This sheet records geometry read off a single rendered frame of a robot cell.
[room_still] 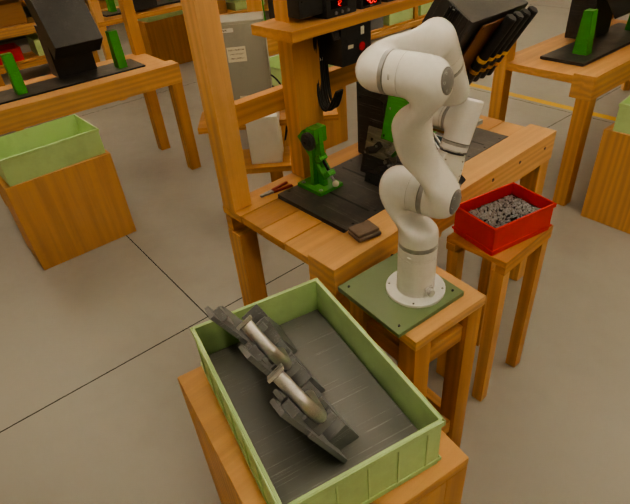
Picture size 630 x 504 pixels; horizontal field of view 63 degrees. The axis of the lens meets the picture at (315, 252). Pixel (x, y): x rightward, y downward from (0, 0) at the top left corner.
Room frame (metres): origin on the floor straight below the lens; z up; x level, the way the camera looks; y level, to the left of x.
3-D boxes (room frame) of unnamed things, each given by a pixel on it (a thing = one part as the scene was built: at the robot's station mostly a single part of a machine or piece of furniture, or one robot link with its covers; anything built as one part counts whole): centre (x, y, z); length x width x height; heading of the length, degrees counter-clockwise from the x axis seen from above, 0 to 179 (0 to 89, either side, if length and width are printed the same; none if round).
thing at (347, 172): (2.10, -0.42, 0.89); 1.10 x 0.42 x 0.02; 129
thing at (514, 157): (1.88, -0.60, 0.82); 1.50 x 0.14 x 0.15; 129
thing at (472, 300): (1.26, -0.32, 0.83); 0.32 x 0.32 x 0.04; 34
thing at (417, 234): (1.27, -0.29, 1.18); 0.19 x 0.12 x 0.24; 50
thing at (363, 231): (1.55, -0.19, 0.92); 0.10 x 0.08 x 0.03; 116
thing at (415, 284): (1.26, -0.31, 0.96); 0.19 x 0.19 x 0.18
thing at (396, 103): (2.00, -0.41, 1.17); 0.13 x 0.12 x 0.20; 129
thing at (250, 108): (2.38, -0.19, 1.23); 1.30 x 0.05 x 0.09; 129
